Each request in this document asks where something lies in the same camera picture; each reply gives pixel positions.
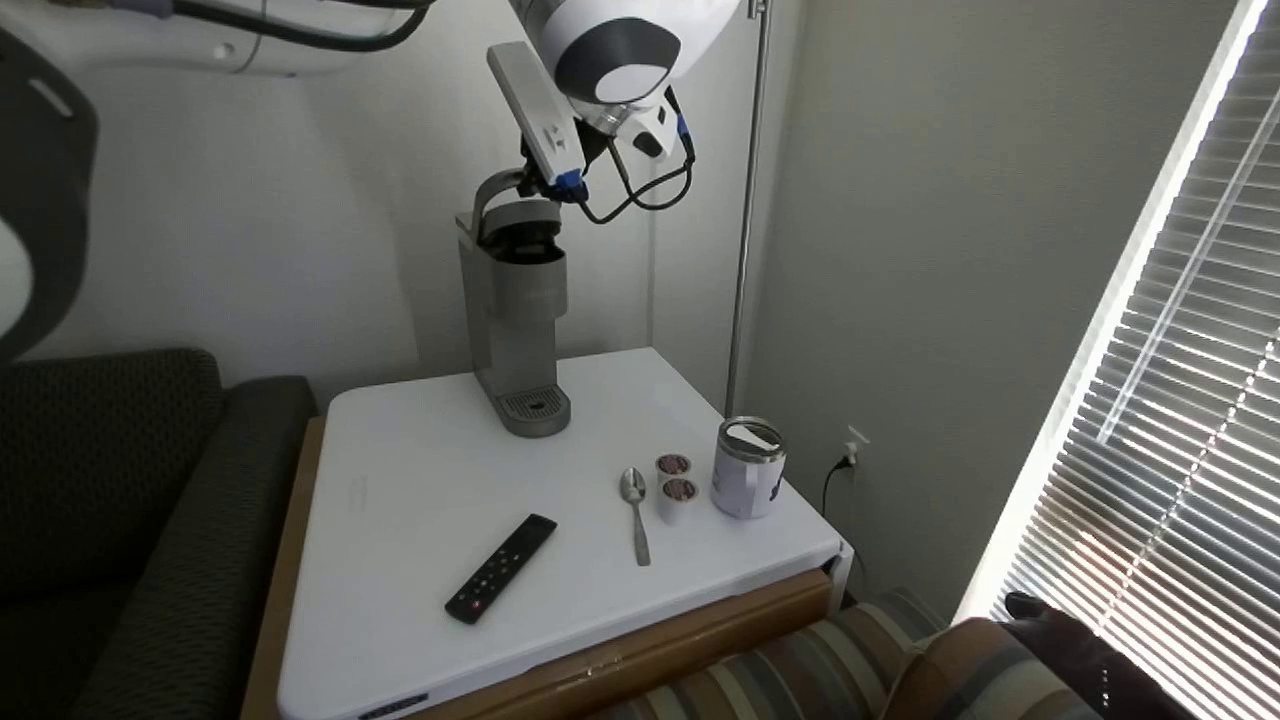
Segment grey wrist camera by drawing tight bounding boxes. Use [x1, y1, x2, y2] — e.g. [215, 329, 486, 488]
[489, 39, 590, 201]

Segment grey Keurig coffee maker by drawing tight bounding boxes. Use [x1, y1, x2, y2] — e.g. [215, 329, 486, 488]
[459, 170, 573, 441]

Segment striped sofa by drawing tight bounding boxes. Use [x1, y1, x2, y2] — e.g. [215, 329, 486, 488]
[590, 593, 1196, 720]

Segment metal spoon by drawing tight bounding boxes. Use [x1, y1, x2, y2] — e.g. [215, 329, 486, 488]
[620, 467, 651, 566]

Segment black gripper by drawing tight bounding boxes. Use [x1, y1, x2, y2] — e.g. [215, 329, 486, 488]
[579, 101, 680, 157]

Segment black remote control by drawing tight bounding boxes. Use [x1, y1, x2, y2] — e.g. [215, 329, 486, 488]
[443, 511, 555, 625]

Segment white travel mug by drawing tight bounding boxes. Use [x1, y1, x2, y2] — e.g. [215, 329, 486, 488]
[712, 414, 788, 521]

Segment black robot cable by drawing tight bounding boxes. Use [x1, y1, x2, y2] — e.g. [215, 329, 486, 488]
[573, 85, 702, 229]

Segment white window blinds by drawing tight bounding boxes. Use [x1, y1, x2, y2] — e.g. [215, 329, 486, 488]
[959, 0, 1280, 720]

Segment dark patterned armchair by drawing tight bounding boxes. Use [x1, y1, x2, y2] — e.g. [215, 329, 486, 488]
[0, 348, 318, 720]

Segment wooden side table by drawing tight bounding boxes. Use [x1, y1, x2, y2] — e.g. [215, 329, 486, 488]
[241, 419, 836, 720]

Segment floor lamp pole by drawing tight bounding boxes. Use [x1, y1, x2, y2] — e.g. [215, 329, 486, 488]
[726, 0, 772, 414]

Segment wall power outlet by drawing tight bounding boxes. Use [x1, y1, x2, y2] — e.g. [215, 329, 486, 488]
[840, 423, 872, 467]

